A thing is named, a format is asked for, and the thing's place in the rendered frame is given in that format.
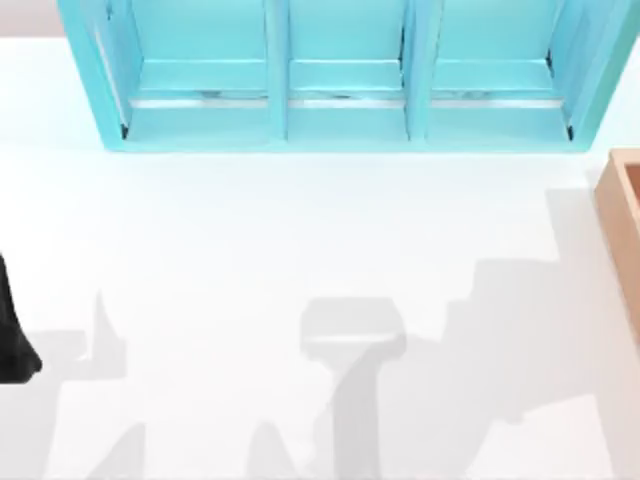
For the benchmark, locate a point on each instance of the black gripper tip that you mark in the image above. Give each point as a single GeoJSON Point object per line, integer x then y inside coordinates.
{"type": "Point", "coordinates": [12, 345]}

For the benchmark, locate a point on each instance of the light blue rack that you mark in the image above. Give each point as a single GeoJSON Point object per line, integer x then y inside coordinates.
{"type": "Point", "coordinates": [345, 125]}

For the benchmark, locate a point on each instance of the salmon-coloured box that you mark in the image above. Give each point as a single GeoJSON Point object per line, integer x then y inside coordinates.
{"type": "Point", "coordinates": [617, 200]}

